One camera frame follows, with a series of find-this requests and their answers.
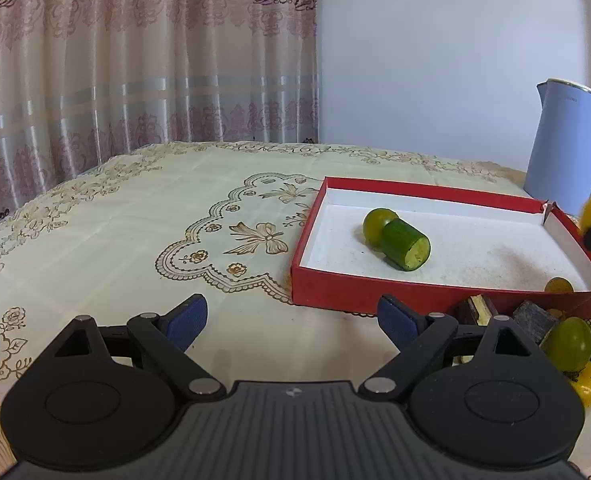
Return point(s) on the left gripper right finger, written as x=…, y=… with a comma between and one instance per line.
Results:
x=421, y=340

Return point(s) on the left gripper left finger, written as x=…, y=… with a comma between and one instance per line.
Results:
x=162, y=341

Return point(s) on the brown longan fruit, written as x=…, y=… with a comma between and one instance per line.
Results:
x=559, y=285

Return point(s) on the green cucumber piece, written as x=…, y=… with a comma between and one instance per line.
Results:
x=404, y=245

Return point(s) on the large green tomato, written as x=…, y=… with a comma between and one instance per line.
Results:
x=568, y=345

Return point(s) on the small green tomato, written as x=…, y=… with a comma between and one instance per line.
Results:
x=374, y=223

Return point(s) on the yellow pepper piece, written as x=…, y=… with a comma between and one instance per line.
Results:
x=581, y=383

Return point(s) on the blue electric kettle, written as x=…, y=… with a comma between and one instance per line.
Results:
x=559, y=168

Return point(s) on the red shallow tray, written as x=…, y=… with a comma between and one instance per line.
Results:
x=502, y=246

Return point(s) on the cream embroidered tablecloth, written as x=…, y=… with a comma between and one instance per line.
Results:
x=146, y=230

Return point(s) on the pink patterned curtain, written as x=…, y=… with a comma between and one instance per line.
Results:
x=82, y=81

